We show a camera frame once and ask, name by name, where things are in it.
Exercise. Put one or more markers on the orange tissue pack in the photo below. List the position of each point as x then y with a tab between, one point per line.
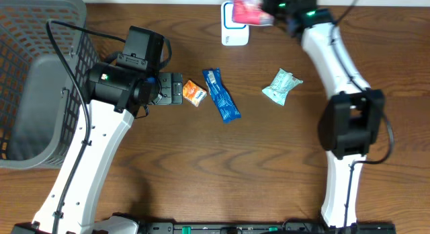
193	93

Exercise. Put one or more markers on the blue snack bar wrapper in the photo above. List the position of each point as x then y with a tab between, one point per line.
220	95

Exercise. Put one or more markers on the mint green snack packet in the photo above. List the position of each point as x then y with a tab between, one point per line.
281	85

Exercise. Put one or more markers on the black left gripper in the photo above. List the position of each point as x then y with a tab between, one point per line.
172	89

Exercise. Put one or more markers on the white barcode scanner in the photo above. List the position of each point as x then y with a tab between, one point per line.
232	33

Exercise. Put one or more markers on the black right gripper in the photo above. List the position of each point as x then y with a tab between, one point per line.
272	5

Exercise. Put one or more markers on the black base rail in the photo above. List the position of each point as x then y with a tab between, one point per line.
235	228

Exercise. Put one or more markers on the purple snack package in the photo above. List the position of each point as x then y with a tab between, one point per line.
250	12

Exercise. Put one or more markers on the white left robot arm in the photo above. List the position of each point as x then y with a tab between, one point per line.
110	98

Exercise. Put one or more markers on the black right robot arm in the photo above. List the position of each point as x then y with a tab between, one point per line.
351	120

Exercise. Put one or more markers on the grey plastic mesh basket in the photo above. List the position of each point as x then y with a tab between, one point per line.
39	105

